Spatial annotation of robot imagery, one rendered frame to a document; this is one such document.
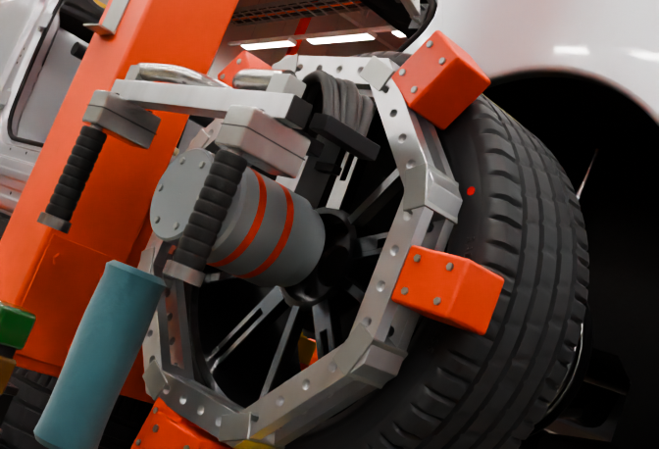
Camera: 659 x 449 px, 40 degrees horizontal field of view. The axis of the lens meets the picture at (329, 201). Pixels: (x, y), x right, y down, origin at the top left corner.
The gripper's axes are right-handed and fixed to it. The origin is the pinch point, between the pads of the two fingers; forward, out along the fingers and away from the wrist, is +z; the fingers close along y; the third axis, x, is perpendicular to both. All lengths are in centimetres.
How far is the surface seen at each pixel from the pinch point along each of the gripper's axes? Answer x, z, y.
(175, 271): -46, -36, -16
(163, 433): -63, -8, -32
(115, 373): -55, -12, -38
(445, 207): -36.3, -15.5, 8.5
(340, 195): -28.9, 2.2, -11.2
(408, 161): -30.4, -16.2, 4.1
